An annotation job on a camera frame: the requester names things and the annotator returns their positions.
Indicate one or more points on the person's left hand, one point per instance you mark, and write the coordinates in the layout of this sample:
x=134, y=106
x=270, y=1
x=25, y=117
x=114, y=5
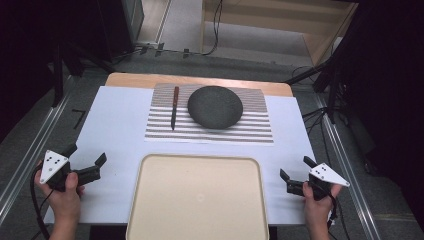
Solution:
x=65, y=203

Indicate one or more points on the light wooden shelf unit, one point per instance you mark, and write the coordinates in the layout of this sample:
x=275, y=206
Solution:
x=263, y=23

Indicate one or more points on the power strip with plugs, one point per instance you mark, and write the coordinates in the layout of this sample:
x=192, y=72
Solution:
x=160, y=48

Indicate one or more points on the dark grey round plate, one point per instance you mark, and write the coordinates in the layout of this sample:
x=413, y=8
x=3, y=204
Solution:
x=215, y=107

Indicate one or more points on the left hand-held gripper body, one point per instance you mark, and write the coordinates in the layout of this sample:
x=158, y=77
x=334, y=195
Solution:
x=53, y=165

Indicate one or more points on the person's right hand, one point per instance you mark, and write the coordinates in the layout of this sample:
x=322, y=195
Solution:
x=318, y=210

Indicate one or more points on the striped placemat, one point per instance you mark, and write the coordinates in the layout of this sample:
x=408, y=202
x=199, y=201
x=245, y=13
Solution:
x=213, y=135

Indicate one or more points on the metal floor rail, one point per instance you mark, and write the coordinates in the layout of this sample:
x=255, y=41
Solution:
x=346, y=166
x=33, y=143

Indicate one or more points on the beige plastic tray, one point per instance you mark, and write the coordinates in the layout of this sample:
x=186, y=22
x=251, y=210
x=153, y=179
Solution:
x=198, y=200

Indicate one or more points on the dark cabinet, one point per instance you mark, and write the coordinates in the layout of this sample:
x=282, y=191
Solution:
x=123, y=23

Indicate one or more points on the white table cover sheet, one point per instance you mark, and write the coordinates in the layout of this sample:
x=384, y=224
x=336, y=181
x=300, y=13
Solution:
x=116, y=126

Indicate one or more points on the wooden table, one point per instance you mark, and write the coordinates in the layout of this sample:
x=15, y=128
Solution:
x=133, y=80

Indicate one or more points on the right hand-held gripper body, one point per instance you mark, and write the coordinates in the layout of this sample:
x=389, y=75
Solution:
x=328, y=175

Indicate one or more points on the black metal stand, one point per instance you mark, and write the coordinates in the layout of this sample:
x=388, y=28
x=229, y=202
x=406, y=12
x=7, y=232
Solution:
x=331, y=86
x=58, y=76

